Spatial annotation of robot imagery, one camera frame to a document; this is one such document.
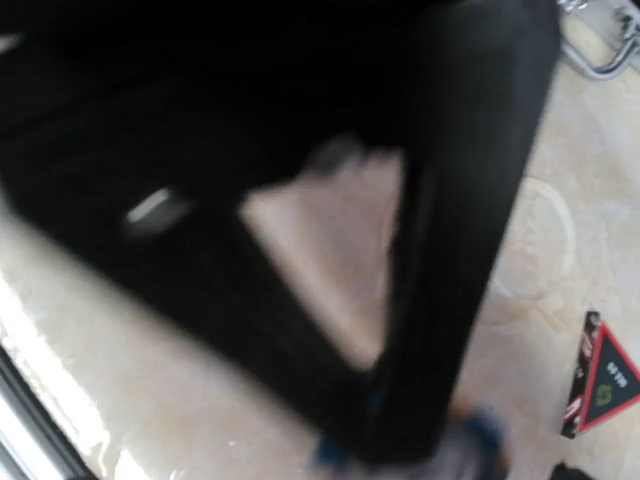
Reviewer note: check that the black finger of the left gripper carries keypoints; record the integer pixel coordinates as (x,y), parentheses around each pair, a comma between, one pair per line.
(147,137)

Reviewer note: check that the blue white poker chip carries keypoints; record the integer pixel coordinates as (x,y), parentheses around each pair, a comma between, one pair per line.
(471,446)

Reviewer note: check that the aluminium poker chip case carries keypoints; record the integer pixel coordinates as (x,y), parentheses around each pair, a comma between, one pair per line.
(615,24)

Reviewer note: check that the clear round dealer button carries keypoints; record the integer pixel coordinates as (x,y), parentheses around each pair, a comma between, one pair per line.
(539,248)

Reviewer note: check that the black pink triangular button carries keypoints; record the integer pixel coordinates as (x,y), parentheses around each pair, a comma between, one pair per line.
(605,380)

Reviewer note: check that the aluminium front rail frame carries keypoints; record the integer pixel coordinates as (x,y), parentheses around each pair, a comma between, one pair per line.
(32,445)

